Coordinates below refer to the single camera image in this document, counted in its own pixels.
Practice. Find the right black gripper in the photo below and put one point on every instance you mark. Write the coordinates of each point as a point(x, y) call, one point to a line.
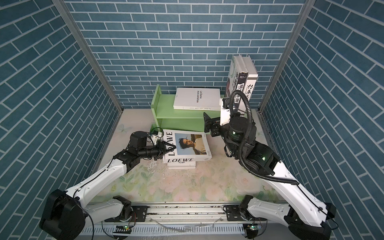
point(209, 124)

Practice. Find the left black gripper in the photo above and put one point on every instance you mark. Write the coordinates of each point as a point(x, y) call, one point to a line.
point(160, 151)

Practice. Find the white Loewe Foundation Craft Prize book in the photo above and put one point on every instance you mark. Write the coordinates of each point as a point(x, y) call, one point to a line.
point(190, 147)

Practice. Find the white La Dame aux camelias book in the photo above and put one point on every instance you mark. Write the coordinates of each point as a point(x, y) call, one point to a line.
point(197, 99)

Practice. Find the white book with barcode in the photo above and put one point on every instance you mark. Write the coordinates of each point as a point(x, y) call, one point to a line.
point(182, 165)

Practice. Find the Chinese book with man portrait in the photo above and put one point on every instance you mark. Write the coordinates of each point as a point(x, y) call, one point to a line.
point(238, 75)

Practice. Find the large white black-spine book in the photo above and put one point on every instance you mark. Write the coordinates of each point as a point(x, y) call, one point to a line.
point(252, 77)

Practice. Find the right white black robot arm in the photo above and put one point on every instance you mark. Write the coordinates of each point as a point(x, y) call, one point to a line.
point(261, 161)

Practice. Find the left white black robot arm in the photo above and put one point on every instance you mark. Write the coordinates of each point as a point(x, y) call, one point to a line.
point(67, 213)

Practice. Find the green two-tier shelf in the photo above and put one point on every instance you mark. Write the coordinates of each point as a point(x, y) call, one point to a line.
point(166, 117)

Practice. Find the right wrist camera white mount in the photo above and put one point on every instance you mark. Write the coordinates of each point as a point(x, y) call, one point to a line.
point(227, 112)

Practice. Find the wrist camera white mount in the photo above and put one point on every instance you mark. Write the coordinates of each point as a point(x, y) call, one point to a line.
point(227, 112)
point(156, 134)

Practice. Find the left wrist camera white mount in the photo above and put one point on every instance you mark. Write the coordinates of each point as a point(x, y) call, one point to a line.
point(156, 134)

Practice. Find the aluminium mounting rail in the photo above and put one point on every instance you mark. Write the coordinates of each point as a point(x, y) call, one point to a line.
point(186, 213)

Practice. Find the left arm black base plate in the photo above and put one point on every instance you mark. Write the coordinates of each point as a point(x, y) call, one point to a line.
point(139, 214)

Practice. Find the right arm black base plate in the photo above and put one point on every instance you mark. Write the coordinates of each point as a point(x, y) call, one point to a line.
point(232, 213)

